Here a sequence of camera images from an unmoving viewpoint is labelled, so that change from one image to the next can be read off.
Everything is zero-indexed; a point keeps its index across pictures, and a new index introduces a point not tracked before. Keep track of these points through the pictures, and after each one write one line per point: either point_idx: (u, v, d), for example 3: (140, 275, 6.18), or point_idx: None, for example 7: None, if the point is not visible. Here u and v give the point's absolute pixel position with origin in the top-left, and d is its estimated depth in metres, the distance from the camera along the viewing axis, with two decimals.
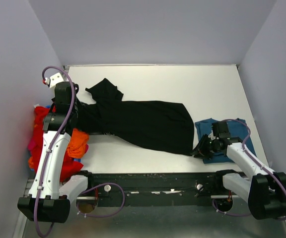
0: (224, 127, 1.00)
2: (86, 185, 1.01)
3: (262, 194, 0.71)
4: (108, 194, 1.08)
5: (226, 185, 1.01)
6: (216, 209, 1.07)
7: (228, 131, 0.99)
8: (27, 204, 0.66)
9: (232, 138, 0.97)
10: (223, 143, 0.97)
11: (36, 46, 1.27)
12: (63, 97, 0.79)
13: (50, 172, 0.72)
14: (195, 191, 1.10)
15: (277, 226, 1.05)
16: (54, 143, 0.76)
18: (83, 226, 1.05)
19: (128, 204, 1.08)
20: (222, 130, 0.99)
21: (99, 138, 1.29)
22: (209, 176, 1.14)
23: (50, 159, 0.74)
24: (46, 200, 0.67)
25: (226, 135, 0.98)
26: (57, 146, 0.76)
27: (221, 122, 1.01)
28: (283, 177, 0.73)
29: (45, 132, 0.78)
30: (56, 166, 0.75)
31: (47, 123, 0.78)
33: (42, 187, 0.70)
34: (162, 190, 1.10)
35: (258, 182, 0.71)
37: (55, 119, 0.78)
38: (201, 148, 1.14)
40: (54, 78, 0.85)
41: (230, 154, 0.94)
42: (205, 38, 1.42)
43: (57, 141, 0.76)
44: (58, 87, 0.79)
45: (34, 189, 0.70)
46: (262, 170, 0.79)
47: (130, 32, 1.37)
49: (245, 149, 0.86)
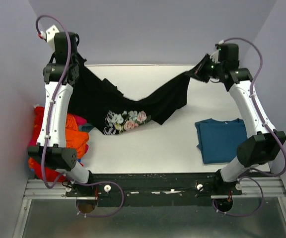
0: (234, 52, 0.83)
2: (87, 177, 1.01)
3: (256, 149, 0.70)
4: (108, 194, 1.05)
5: (226, 179, 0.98)
6: (216, 209, 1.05)
7: (238, 58, 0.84)
8: (37, 150, 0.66)
9: (241, 72, 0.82)
10: (228, 77, 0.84)
11: (36, 46, 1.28)
12: (63, 48, 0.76)
13: (56, 123, 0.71)
14: (195, 191, 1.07)
15: (278, 226, 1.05)
16: (57, 93, 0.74)
18: (83, 226, 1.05)
19: (128, 204, 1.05)
20: (231, 58, 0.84)
21: (99, 139, 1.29)
22: (209, 176, 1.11)
23: (55, 110, 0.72)
24: (55, 147, 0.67)
25: (233, 64, 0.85)
26: (60, 97, 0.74)
27: (232, 45, 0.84)
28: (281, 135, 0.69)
29: (47, 83, 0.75)
30: (60, 118, 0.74)
31: (48, 74, 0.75)
33: (50, 136, 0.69)
34: (162, 190, 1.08)
35: (256, 140, 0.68)
37: (55, 67, 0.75)
38: (199, 71, 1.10)
40: (51, 32, 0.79)
41: (233, 94, 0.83)
42: (205, 38, 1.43)
43: (60, 92, 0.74)
44: (57, 35, 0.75)
45: (40, 138, 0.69)
46: (264, 127, 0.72)
47: (130, 32, 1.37)
49: (252, 95, 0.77)
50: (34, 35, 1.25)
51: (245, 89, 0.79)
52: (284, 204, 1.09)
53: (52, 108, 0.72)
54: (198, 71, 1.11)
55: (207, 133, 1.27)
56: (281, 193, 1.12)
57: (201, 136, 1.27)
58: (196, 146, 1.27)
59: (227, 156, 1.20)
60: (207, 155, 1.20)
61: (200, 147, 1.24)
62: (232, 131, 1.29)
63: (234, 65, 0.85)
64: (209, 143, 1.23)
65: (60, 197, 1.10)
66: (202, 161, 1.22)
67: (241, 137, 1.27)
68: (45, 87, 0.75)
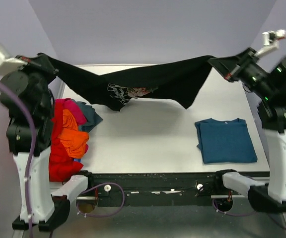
0: None
2: (86, 184, 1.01)
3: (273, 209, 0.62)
4: (108, 194, 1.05)
5: (227, 185, 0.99)
6: (216, 209, 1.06)
7: None
8: (24, 227, 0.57)
9: None
10: (270, 118, 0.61)
11: (36, 45, 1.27)
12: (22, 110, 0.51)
13: (37, 196, 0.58)
14: (195, 191, 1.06)
15: (278, 226, 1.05)
16: (32, 167, 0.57)
18: (83, 226, 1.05)
19: (129, 204, 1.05)
20: (285, 90, 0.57)
21: (99, 139, 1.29)
22: (209, 176, 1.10)
23: (33, 186, 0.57)
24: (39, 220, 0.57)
25: (283, 97, 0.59)
26: (35, 170, 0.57)
27: None
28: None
29: (15, 154, 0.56)
30: (42, 189, 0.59)
31: (13, 143, 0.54)
33: (33, 213, 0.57)
34: (162, 190, 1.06)
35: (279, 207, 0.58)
37: (21, 133, 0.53)
38: (236, 76, 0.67)
40: None
41: (269, 135, 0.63)
42: (205, 38, 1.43)
43: (35, 165, 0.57)
44: (2, 95, 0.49)
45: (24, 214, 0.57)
46: None
47: (130, 32, 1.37)
49: None
50: (33, 35, 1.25)
51: None
52: None
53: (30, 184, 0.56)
54: (231, 78, 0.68)
55: (207, 133, 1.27)
56: None
57: (201, 136, 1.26)
58: (196, 146, 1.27)
59: (227, 156, 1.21)
60: (207, 155, 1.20)
61: (200, 147, 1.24)
62: (232, 131, 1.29)
63: (285, 99, 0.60)
64: (209, 143, 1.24)
65: None
66: (202, 160, 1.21)
67: (241, 136, 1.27)
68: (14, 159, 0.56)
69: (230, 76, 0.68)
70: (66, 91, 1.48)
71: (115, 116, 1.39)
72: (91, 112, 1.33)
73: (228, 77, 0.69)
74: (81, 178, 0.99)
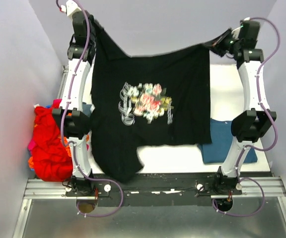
0: (253, 31, 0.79)
2: (89, 171, 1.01)
3: (246, 124, 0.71)
4: (108, 194, 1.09)
5: (225, 171, 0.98)
6: (216, 209, 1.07)
7: (256, 38, 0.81)
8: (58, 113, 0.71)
9: (253, 51, 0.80)
10: (241, 55, 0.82)
11: (37, 44, 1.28)
12: (82, 32, 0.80)
13: (77, 89, 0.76)
14: (195, 191, 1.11)
15: (278, 226, 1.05)
16: (79, 67, 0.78)
18: (82, 226, 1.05)
19: (128, 204, 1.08)
20: (250, 37, 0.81)
21: None
22: (209, 176, 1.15)
23: (76, 80, 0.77)
24: (73, 111, 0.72)
25: (249, 43, 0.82)
26: (81, 71, 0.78)
27: (253, 24, 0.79)
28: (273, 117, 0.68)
29: (70, 59, 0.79)
30: (81, 88, 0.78)
31: (71, 52, 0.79)
33: (71, 101, 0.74)
34: (162, 190, 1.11)
35: (247, 114, 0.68)
37: (78, 51, 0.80)
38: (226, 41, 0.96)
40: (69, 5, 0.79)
41: (243, 70, 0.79)
42: None
43: (81, 67, 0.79)
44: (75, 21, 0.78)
45: (62, 102, 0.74)
46: (258, 105, 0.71)
47: None
49: (260, 102, 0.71)
50: (34, 33, 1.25)
51: (252, 69, 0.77)
52: (284, 203, 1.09)
53: (74, 77, 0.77)
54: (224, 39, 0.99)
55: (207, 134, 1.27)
56: (281, 193, 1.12)
57: None
58: (196, 146, 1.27)
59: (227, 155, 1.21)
60: (207, 155, 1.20)
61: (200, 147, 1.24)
62: None
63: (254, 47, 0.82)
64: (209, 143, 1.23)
65: (60, 197, 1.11)
66: (202, 160, 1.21)
67: None
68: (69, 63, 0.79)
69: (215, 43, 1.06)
70: None
71: None
72: (89, 111, 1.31)
73: (215, 43, 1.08)
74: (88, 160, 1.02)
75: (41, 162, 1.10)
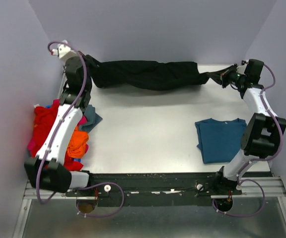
0: (257, 70, 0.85)
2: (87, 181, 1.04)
3: (256, 128, 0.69)
4: (108, 194, 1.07)
5: (226, 173, 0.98)
6: (216, 209, 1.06)
7: (258, 76, 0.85)
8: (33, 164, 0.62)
9: (255, 85, 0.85)
10: (244, 88, 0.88)
11: (36, 45, 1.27)
12: (76, 80, 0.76)
13: (60, 138, 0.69)
14: (195, 191, 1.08)
15: (277, 226, 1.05)
16: (68, 114, 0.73)
18: (82, 226, 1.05)
19: (128, 204, 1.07)
20: (253, 74, 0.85)
21: (99, 139, 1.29)
22: (209, 177, 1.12)
23: (62, 127, 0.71)
24: (51, 162, 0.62)
25: (253, 78, 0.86)
26: (70, 117, 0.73)
27: (257, 64, 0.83)
28: (282, 123, 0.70)
29: (61, 105, 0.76)
30: (66, 136, 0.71)
31: (63, 98, 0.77)
33: (50, 150, 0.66)
34: (162, 190, 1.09)
35: (255, 116, 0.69)
37: (70, 97, 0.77)
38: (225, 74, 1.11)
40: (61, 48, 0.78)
41: (246, 99, 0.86)
42: (204, 39, 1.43)
43: (71, 113, 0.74)
44: (67, 68, 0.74)
45: (41, 150, 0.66)
46: (266, 112, 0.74)
47: (129, 31, 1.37)
49: (267, 109, 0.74)
50: (34, 34, 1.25)
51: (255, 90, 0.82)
52: (285, 204, 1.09)
53: (60, 125, 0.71)
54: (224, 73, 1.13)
55: (207, 134, 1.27)
56: (281, 193, 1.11)
57: (200, 136, 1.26)
58: (196, 146, 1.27)
59: (227, 156, 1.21)
60: (206, 155, 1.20)
61: (200, 147, 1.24)
62: (232, 131, 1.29)
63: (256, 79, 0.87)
64: (209, 143, 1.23)
65: (60, 197, 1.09)
66: (202, 160, 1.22)
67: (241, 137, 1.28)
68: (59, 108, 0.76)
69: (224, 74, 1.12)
70: None
71: (115, 116, 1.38)
72: (91, 111, 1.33)
73: (222, 74, 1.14)
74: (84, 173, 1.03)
75: None
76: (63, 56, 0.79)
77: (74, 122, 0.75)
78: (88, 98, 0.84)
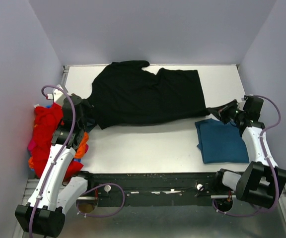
0: (256, 106, 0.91)
2: (86, 187, 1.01)
3: (254, 178, 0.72)
4: (108, 194, 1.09)
5: (225, 181, 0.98)
6: (216, 209, 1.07)
7: (258, 113, 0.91)
8: (24, 211, 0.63)
9: (255, 122, 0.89)
10: (243, 124, 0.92)
11: (36, 44, 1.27)
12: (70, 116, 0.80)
13: (51, 183, 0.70)
14: (195, 191, 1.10)
15: (277, 226, 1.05)
16: (59, 155, 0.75)
18: (82, 227, 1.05)
19: (128, 204, 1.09)
20: (253, 110, 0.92)
21: (99, 140, 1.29)
22: (209, 176, 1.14)
23: (54, 171, 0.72)
24: (43, 211, 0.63)
25: (252, 115, 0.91)
26: (62, 159, 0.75)
27: (257, 100, 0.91)
28: (282, 177, 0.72)
29: (53, 145, 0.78)
30: (57, 179, 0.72)
31: (56, 136, 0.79)
33: (41, 197, 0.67)
34: (162, 190, 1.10)
35: (253, 166, 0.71)
37: (62, 135, 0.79)
38: (224, 110, 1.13)
40: (56, 93, 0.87)
41: (245, 138, 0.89)
42: (204, 38, 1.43)
43: (63, 154, 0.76)
44: (64, 104, 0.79)
45: (33, 198, 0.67)
46: (265, 160, 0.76)
47: (129, 31, 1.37)
49: (267, 157, 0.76)
50: (34, 34, 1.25)
51: (255, 131, 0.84)
52: (285, 204, 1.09)
53: (52, 168, 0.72)
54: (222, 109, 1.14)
55: (207, 134, 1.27)
56: (280, 193, 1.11)
57: (201, 137, 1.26)
58: (196, 146, 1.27)
59: (227, 156, 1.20)
60: (207, 155, 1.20)
61: (200, 147, 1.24)
62: (231, 131, 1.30)
63: (255, 116, 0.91)
64: (209, 143, 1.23)
65: None
66: (202, 160, 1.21)
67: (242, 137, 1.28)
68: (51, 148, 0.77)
69: (221, 109, 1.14)
70: None
71: None
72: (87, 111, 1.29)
73: (221, 110, 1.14)
74: (81, 180, 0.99)
75: (42, 162, 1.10)
76: (58, 98, 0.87)
77: (66, 163, 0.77)
78: (80, 136, 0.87)
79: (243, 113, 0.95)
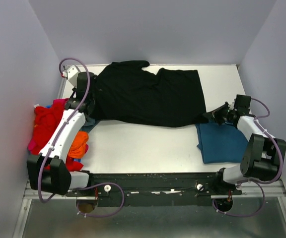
0: (247, 101, 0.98)
2: (86, 181, 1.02)
3: (257, 149, 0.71)
4: (108, 194, 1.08)
5: (225, 178, 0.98)
6: (216, 209, 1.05)
7: (248, 107, 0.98)
8: (35, 160, 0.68)
9: (247, 113, 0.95)
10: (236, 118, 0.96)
11: (37, 45, 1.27)
12: (84, 87, 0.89)
13: (63, 138, 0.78)
14: (195, 191, 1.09)
15: (277, 226, 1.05)
16: (72, 117, 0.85)
18: (82, 226, 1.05)
19: (128, 204, 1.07)
20: (243, 105, 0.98)
21: (99, 140, 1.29)
22: (209, 177, 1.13)
23: (66, 129, 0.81)
24: (54, 160, 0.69)
25: (244, 109, 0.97)
26: (74, 120, 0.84)
27: (245, 97, 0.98)
28: (281, 146, 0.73)
29: (66, 109, 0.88)
30: (68, 137, 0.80)
31: (68, 103, 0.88)
33: (54, 148, 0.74)
34: (162, 190, 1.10)
35: (254, 137, 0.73)
37: (75, 104, 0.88)
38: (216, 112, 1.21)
40: (70, 71, 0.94)
41: (241, 127, 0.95)
42: (205, 38, 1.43)
43: (75, 117, 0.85)
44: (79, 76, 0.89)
45: (44, 149, 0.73)
46: (264, 134, 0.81)
47: (129, 31, 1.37)
49: (264, 131, 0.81)
50: (34, 34, 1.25)
51: (250, 117, 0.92)
52: (285, 204, 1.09)
53: (64, 127, 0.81)
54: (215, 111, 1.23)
55: (207, 134, 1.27)
56: (281, 193, 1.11)
57: (201, 136, 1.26)
58: (196, 146, 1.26)
59: (227, 156, 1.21)
60: (207, 155, 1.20)
61: (200, 147, 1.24)
62: (231, 131, 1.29)
63: (246, 110, 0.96)
64: (209, 143, 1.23)
65: (60, 197, 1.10)
66: (202, 161, 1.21)
67: (242, 137, 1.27)
68: (64, 112, 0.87)
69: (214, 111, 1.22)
70: (66, 91, 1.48)
71: None
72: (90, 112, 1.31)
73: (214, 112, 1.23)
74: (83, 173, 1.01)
75: None
76: (73, 76, 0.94)
77: (76, 126, 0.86)
78: (91, 109, 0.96)
79: (235, 110, 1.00)
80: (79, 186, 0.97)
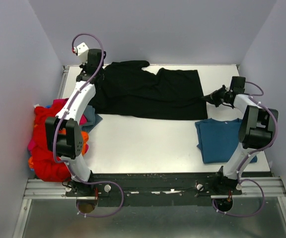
0: (241, 82, 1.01)
2: (88, 176, 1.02)
3: (252, 118, 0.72)
4: (108, 194, 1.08)
5: (226, 173, 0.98)
6: (216, 209, 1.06)
7: (243, 87, 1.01)
8: (52, 122, 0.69)
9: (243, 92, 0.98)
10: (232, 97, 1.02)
11: (36, 45, 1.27)
12: (95, 61, 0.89)
13: (77, 104, 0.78)
14: (195, 191, 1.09)
15: (277, 226, 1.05)
16: (84, 87, 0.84)
18: (83, 226, 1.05)
19: (128, 204, 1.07)
20: (239, 86, 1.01)
21: (99, 139, 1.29)
22: (209, 176, 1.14)
23: (79, 97, 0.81)
24: (69, 121, 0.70)
25: (239, 89, 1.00)
26: (86, 90, 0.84)
27: (239, 78, 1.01)
28: (274, 113, 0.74)
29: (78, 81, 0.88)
30: (81, 105, 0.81)
31: (80, 77, 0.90)
33: (69, 112, 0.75)
34: (162, 190, 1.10)
35: (249, 106, 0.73)
37: (86, 77, 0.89)
38: (215, 94, 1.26)
40: (81, 47, 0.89)
41: (238, 104, 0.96)
42: (204, 39, 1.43)
43: (87, 88, 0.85)
44: (91, 50, 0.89)
45: (60, 113, 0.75)
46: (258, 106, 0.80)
47: (129, 32, 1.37)
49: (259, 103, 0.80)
50: (34, 34, 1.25)
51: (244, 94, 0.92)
52: (285, 204, 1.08)
53: (77, 95, 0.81)
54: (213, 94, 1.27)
55: (207, 134, 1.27)
56: (281, 193, 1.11)
57: (201, 136, 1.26)
58: (196, 146, 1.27)
59: (227, 156, 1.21)
60: (207, 155, 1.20)
61: (200, 147, 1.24)
62: (231, 131, 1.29)
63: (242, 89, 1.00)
64: (208, 142, 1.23)
65: (60, 197, 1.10)
66: (202, 160, 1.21)
67: None
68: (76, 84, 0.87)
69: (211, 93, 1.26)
70: (65, 91, 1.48)
71: (115, 115, 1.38)
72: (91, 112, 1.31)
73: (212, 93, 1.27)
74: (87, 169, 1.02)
75: (42, 162, 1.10)
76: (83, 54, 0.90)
77: (88, 96, 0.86)
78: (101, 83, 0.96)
79: (231, 91, 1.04)
80: (81, 179, 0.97)
